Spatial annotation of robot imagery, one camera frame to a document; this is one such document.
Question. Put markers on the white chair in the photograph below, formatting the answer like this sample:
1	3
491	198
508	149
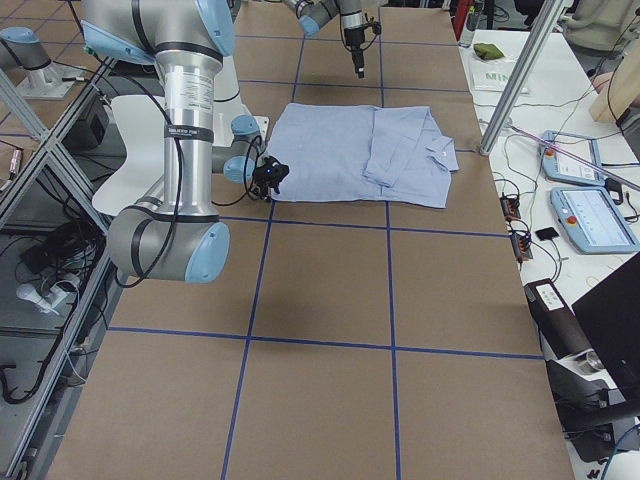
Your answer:
141	127

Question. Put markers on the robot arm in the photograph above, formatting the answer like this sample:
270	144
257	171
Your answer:
173	232
313	16

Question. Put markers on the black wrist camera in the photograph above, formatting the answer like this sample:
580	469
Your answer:
372	24
271	161

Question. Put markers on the white paper sheet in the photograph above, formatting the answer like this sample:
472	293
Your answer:
490	75

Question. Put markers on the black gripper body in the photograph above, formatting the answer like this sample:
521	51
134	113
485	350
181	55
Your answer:
263	174
353	38

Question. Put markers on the aluminium frame post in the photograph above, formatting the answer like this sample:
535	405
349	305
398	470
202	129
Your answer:
542	27

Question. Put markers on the orange black electronics board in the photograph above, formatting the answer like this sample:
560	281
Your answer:
510	208

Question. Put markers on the lower teach pendant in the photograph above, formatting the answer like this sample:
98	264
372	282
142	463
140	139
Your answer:
591	221

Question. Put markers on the black laptop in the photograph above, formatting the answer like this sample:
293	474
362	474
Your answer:
608	314

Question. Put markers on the green bean bag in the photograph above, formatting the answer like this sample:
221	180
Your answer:
488	51

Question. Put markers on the blue striped button shirt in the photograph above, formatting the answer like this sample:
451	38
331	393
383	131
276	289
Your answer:
348	153

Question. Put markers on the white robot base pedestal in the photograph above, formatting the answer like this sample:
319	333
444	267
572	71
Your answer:
228	103

